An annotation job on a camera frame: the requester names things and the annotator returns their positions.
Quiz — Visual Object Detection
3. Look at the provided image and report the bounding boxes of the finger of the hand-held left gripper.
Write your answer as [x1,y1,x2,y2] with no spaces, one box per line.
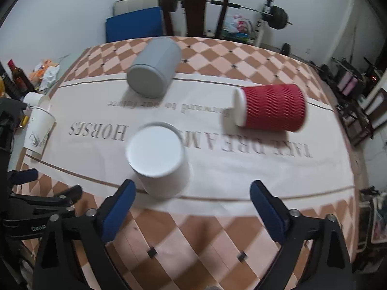
[6,168,39,188]
[9,184,83,218]

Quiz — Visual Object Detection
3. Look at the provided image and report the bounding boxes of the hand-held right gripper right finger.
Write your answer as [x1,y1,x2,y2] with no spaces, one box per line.
[250,180,355,290]

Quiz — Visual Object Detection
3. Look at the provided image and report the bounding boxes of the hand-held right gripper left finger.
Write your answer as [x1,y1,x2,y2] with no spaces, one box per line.
[32,179,136,290]

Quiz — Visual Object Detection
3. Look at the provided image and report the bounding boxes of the white printed paper cup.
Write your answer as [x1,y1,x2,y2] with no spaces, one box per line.
[23,106,57,158]

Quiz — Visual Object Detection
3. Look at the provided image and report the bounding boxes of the small plain white cup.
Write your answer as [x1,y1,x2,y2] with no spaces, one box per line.
[23,92,51,109]

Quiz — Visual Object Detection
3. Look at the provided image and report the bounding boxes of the red ribbed paper cup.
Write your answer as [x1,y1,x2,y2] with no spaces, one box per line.
[232,83,306,133]

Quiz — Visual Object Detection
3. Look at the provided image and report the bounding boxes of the grey paper cup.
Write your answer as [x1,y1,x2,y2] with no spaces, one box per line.
[126,38,182,99]

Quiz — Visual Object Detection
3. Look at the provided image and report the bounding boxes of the checkered printed tablecloth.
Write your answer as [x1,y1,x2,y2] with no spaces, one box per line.
[12,36,363,290]

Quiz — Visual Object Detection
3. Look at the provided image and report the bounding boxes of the dark bottle with red cap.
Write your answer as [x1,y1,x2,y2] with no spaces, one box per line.
[7,59,36,95]

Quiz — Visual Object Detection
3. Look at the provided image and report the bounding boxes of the crumpled plastic bags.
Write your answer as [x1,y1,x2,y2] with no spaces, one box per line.
[29,59,61,94]

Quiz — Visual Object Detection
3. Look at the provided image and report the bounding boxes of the dark wooden side chair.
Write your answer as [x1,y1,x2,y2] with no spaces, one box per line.
[320,57,387,147]

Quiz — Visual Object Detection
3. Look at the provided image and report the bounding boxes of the blue foam mat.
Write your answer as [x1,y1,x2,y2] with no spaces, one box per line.
[105,7,164,43]

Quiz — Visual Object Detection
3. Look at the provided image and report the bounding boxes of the red and white plastic bag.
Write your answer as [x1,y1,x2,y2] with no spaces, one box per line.
[224,13,254,34]

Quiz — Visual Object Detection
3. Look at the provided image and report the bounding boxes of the black barbell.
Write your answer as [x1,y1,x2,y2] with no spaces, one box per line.
[165,0,294,31]

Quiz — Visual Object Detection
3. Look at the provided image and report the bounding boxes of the white cushion board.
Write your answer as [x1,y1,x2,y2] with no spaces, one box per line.
[113,0,161,17]

